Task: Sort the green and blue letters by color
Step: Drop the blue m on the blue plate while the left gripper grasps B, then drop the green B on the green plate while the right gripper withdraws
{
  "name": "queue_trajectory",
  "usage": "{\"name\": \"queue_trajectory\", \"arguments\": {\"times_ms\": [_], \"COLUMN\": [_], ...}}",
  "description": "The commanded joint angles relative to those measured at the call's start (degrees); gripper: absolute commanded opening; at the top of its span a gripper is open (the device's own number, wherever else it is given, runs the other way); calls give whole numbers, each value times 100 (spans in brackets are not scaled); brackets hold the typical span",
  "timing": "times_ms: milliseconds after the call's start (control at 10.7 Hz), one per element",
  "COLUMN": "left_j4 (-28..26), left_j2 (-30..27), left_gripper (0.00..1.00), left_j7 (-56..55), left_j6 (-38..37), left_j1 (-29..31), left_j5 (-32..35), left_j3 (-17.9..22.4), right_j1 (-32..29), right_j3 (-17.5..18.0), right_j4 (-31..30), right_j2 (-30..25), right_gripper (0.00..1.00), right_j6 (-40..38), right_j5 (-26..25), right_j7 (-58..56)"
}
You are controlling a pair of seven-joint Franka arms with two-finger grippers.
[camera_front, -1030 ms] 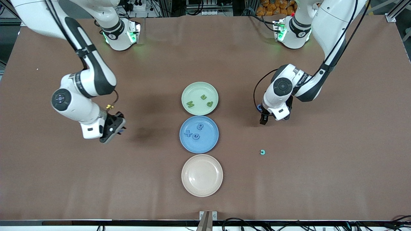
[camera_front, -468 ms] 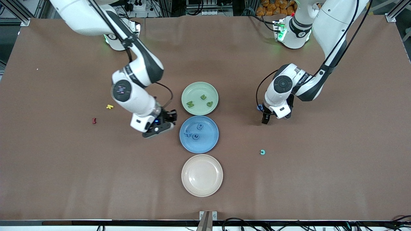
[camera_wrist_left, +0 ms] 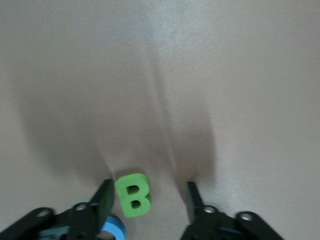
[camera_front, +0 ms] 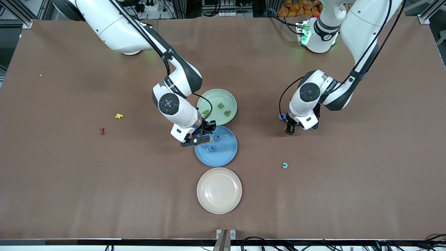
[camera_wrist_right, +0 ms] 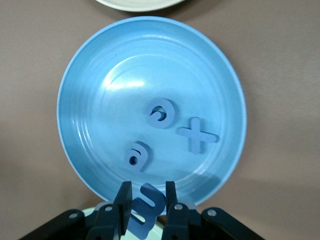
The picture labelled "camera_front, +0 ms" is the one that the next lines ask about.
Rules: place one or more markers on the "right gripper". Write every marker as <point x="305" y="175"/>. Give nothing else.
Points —
<point x="207" y="127"/>

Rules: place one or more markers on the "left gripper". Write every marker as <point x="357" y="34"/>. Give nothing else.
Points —
<point x="290" y="129"/>

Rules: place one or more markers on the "green foam letter N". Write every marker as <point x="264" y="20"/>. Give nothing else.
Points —
<point x="207" y="112"/>

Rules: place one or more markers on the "green foam letter u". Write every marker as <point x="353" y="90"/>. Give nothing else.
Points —
<point x="218" y="105"/>

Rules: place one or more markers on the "blue foam letter e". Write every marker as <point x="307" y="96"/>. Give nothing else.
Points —
<point x="210" y="149"/>

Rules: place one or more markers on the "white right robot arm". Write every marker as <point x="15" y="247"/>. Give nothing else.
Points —
<point x="115" y="28"/>

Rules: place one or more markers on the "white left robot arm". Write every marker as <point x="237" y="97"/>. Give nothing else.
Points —
<point x="362" y="28"/>

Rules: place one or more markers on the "blue foam letter o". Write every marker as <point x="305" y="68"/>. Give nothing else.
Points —
<point x="280" y="117"/>

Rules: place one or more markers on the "blue plate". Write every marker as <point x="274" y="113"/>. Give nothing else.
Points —
<point x="223" y="157"/>

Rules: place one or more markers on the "green plate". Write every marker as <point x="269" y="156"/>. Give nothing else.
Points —
<point x="224" y="96"/>

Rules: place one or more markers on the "teal foam letter c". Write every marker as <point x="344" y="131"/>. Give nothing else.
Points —
<point x="286" y="166"/>

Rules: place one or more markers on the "beige plate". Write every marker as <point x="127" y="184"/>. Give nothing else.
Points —
<point x="219" y="190"/>

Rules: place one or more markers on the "white equipment rack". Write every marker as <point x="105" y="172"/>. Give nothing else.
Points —
<point x="226" y="8"/>

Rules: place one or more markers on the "orange snack bags pile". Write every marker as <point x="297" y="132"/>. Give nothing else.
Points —
<point x="296" y="8"/>

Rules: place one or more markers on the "white power strip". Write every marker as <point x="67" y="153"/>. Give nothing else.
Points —
<point x="150" y="5"/>

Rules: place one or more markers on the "metal table edge bracket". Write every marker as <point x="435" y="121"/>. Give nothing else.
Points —
<point x="225" y="238"/>

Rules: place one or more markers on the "aluminium table edge rail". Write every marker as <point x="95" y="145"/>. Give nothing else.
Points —
<point x="104" y="242"/>

